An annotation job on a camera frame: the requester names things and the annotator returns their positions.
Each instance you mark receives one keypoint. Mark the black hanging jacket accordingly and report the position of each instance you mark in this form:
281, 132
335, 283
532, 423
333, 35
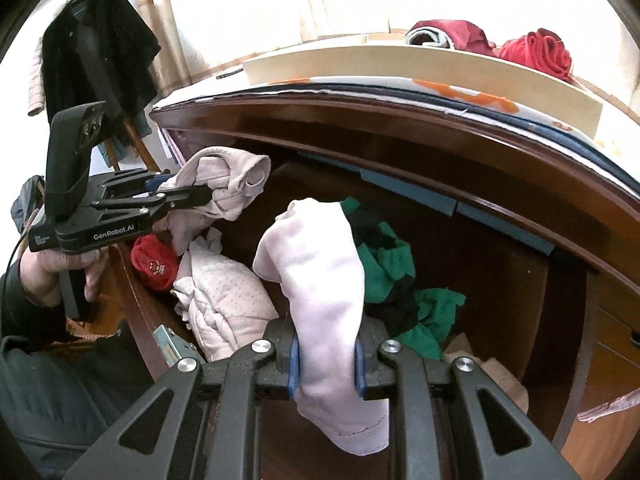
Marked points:
95, 60

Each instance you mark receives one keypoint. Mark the metal drawer slide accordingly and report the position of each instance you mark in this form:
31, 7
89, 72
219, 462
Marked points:
167, 342

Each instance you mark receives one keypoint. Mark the grey striped underwear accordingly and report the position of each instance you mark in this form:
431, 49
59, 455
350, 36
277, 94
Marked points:
425, 38

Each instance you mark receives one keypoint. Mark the light pink underwear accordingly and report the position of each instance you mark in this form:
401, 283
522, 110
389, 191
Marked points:
320, 285

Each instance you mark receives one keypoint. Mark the person's left forearm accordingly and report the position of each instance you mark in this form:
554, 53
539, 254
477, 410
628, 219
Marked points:
25, 320

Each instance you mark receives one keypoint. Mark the bright red underwear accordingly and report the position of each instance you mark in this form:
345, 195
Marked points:
540, 55

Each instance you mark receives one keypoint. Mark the person's dark clothing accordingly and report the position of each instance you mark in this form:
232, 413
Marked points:
60, 395

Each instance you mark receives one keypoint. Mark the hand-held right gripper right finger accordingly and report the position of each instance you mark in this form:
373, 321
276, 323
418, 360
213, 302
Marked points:
360, 370

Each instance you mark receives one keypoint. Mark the person's left hand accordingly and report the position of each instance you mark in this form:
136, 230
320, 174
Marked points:
42, 270

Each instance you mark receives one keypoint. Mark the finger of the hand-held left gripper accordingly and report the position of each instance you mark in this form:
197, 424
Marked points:
185, 196
157, 181

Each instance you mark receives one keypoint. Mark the blue tape strip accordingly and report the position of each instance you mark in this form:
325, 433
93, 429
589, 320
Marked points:
405, 190
505, 227

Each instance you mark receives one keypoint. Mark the pink white hanging garment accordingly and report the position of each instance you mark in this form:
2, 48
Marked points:
35, 85

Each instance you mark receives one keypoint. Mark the bright red sock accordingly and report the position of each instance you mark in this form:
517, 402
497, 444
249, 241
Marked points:
152, 265

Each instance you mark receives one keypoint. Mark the persimmon print tablecloth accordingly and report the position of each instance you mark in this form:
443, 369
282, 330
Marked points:
360, 83

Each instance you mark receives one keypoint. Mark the dark wooden drawer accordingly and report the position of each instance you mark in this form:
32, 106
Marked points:
500, 300

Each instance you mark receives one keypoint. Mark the black smartphone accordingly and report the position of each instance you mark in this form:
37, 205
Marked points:
227, 75

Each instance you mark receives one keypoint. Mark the green black striped underwear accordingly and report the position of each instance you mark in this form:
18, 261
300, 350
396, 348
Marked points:
395, 265

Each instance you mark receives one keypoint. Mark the beige ribbed underwear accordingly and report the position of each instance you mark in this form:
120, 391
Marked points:
220, 175

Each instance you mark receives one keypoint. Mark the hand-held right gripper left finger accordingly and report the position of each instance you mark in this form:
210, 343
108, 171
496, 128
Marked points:
293, 370

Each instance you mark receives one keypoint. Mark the pink striped cloth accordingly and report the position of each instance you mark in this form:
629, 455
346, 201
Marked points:
610, 405

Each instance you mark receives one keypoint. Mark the shallow cardboard tray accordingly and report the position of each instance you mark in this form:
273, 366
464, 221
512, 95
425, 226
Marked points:
400, 62

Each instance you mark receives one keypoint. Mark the cream orange patterned curtain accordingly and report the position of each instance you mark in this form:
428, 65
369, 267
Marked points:
165, 35

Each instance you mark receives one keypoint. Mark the maroon underwear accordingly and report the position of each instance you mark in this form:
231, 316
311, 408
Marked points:
465, 35

